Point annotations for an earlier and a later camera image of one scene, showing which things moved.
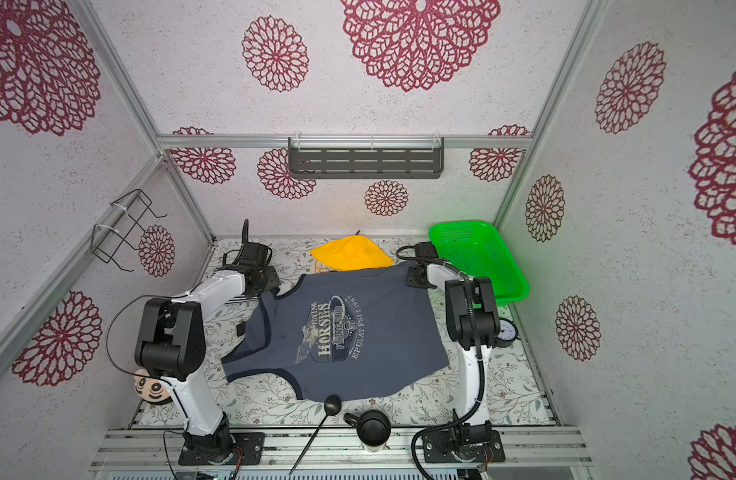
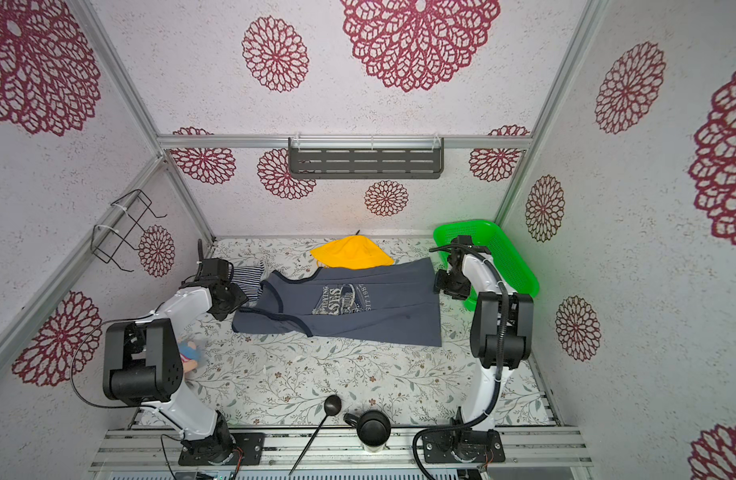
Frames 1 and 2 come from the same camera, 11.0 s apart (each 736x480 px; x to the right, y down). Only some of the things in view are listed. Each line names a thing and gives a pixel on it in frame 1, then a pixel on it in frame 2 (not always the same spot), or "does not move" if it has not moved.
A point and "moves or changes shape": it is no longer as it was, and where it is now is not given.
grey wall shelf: (366, 157) does not move
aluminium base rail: (159, 448) does not move
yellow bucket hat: (351, 253) does not move
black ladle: (332, 406) does not move
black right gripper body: (413, 278) → (451, 284)
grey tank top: (343, 332) moves or changes shape
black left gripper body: (270, 278) → (234, 298)
